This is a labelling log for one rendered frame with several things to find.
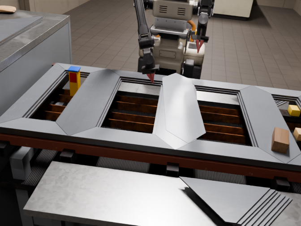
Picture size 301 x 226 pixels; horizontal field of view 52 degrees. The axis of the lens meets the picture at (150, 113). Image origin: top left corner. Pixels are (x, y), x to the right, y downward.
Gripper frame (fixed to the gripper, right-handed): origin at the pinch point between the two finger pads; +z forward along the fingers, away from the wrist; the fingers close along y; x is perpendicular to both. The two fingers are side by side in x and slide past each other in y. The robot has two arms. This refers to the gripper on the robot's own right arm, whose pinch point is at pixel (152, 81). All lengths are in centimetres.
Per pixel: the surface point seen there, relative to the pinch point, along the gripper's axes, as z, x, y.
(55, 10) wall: 13, 432, -240
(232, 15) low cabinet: 98, 572, 113
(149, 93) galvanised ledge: 15.5, 17.6, -6.1
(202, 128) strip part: 7, -44, 26
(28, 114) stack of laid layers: -10, -48, -52
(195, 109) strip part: 6.0, -26.8, 23.8
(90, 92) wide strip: -6.8, -22.1, -30.0
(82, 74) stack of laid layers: -8.5, 2.2, -42.0
